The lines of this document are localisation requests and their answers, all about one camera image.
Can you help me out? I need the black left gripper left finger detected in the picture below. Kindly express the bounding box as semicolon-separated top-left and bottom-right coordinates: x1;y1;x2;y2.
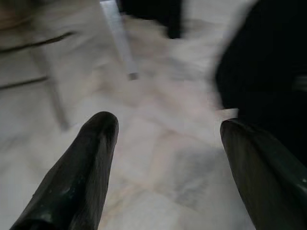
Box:
9;111;119;230

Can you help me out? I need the silver clothes rack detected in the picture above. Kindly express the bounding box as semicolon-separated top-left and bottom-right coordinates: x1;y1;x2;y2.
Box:
100;1;140;81

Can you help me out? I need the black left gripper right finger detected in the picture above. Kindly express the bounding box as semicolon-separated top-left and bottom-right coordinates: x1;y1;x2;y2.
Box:
220;119;307;230

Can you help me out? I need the black shirt with green logo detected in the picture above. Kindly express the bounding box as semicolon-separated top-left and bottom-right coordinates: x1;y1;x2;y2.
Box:
214;0;307;168

